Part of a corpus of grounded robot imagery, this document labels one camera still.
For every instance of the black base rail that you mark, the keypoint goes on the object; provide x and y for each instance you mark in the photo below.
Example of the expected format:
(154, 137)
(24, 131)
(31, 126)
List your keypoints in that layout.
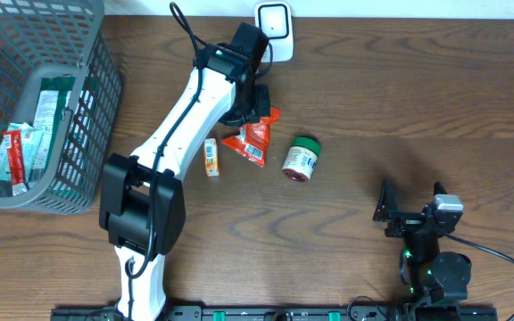
(358, 312)

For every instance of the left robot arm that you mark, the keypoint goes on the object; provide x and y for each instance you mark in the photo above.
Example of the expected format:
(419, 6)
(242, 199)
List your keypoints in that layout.
(142, 205)

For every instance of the red snack stick packet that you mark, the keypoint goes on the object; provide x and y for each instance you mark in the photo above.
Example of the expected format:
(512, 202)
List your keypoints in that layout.
(13, 148)

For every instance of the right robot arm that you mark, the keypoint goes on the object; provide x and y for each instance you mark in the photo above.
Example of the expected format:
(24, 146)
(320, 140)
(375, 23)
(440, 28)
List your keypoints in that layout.
(438, 280)

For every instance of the green lid white jar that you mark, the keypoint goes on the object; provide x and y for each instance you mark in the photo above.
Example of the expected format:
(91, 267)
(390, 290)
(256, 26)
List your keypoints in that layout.
(301, 159)

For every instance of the grey plastic mesh basket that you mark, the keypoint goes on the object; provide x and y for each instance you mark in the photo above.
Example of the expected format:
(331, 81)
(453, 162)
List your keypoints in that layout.
(41, 40)

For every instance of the green snack packet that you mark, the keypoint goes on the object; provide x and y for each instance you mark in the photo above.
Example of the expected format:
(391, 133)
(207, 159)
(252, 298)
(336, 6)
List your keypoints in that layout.
(60, 84)

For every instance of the orange red snack pouch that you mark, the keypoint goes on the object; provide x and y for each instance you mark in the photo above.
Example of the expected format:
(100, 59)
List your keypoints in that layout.
(252, 140)

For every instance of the white label packet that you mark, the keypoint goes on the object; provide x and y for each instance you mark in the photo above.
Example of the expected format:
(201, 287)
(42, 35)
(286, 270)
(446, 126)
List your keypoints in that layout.
(44, 118)

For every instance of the pale green wipes packet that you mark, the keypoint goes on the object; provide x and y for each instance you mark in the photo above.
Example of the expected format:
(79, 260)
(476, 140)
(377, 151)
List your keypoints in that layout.
(30, 141)

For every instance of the small orange juice box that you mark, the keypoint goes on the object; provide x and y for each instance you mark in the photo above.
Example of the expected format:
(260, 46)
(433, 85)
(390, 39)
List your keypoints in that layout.
(210, 148)

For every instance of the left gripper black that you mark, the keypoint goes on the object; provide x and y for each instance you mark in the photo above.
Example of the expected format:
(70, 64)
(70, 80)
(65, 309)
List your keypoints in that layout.
(264, 111)

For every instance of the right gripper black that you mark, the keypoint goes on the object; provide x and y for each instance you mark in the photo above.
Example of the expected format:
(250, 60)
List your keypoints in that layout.
(406, 221)

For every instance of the white barcode scanner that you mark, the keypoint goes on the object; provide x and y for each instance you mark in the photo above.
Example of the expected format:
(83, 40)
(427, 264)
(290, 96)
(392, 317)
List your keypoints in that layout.
(274, 18)

